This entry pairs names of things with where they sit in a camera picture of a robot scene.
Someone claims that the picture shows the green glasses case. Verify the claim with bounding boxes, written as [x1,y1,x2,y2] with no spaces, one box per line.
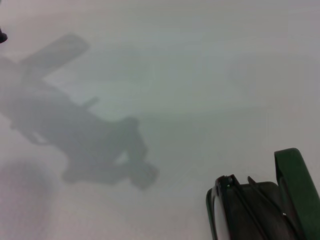
[205,147,320,240]

